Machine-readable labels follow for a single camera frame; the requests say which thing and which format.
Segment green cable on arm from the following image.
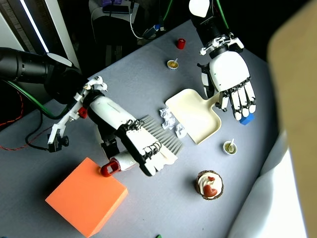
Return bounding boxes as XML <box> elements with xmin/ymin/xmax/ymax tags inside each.
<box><xmin>3</xmin><ymin>79</ymin><xmax>71</xmax><ymax>120</ymax></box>
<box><xmin>215</xmin><ymin>0</ymin><xmax>230</xmax><ymax>30</ymax></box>

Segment green background cable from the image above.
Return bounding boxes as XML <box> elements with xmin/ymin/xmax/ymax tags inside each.
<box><xmin>162</xmin><ymin>0</ymin><xmax>174</xmax><ymax>22</ymax></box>

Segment toy cupcake with cream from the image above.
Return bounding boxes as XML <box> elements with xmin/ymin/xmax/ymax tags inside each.
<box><xmin>194</xmin><ymin>170</ymin><xmax>224</xmax><ymax>201</ymax></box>

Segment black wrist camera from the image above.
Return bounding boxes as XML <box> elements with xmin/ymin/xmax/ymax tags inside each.
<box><xmin>48</xmin><ymin>133</ymin><xmax>70</xmax><ymax>153</ymax></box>

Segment black flat device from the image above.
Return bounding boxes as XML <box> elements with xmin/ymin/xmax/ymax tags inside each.
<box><xmin>103</xmin><ymin>4</ymin><xmax>131</xmax><ymax>14</ymax></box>

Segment blue hexagonal block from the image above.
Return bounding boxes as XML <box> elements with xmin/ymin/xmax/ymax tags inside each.
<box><xmin>239</xmin><ymin>113</ymin><xmax>255</xmax><ymax>126</ymax></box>

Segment grey table cloth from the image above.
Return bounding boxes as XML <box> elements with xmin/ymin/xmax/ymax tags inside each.
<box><xmin>0</xmin><ymin>16</ymin><xmax>289</xmax><ymax>238</ymax></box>

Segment blue-tipped connector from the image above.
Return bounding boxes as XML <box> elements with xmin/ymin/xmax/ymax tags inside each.
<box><xmin>143</xmin><ymin>24</ymin><xmax>159</xmax><ymax>38</ymax></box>

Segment white frame post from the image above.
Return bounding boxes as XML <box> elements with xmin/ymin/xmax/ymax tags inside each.
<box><xmin>18</xmin><ymin>0</ymin><xmax>81</xmax><ymax>71</ymax></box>

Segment brown cardboard panel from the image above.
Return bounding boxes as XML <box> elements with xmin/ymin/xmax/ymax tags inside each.
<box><xmin>266</xmin><ymin>0</ymin><xmax>317</xmax><ymax>238</ymax></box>

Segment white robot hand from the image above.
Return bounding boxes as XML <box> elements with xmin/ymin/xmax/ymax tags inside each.
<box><xmin>197</xmin><ymin>50</ymin><xmax>258</xmax><ymax>122</ymax></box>
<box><xmin>88</xmin><ymin>95</ymin><xmax>174</xmax><ymax>177</ymax></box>

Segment cream plastic dustpan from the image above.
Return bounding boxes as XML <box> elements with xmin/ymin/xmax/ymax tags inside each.
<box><xmin>164</xmin><ymin>88</ymin><xmax>222</xmax><ymax>145</ymax></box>

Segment orange block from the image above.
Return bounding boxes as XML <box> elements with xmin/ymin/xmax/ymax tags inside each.
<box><xmin>45</xmin><ymin>157</ymin><xmax>129</xmax><ymax>238</ymax></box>

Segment white sheet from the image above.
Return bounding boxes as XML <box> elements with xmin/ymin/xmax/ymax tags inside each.
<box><xmin>226</xmin><ymin>131</ymin><xmax>309</xmax><ymax>238</ymax></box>

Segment red cable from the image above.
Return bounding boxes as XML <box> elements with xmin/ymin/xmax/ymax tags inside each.
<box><xmin>0</xmin><ymin>90</ymin><xmax>54</xmax><ymax>151</ymax></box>

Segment white cable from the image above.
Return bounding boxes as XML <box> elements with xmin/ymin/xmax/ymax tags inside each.
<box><xmin>129</xmin><ymin>11</ymin><xmax>151</xmax><ymax>40</ymax></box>

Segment black cable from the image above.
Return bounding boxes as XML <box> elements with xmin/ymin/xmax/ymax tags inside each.
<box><xmin>24</xmin><ymin>110</ymin><xmax>54</xmax><ymax>151</ymax></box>

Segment toy bowl of green soup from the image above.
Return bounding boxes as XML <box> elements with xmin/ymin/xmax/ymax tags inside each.
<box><xmin>222</xmin><ymin>138</ymin><xmax>238</xmax><ymax>156</ymax></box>

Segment toy bowl of yellow soup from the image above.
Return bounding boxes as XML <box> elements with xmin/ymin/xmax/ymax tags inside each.
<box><xmin>166</xmin><ymin>58</ymin><xmax>179</xmax><ymax>70</ymax></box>

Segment black chair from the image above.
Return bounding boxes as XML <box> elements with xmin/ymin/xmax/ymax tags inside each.
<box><xmin>88</xmin><ymin>0</ymin><xmax>141</xmax><ymax>69</ymax></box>

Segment white brush with red tip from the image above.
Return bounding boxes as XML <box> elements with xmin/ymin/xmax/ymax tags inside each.
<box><xmin>100</xmin><ymin>114</ymin><xmax>184</xmax><ymax>178</ymax></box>

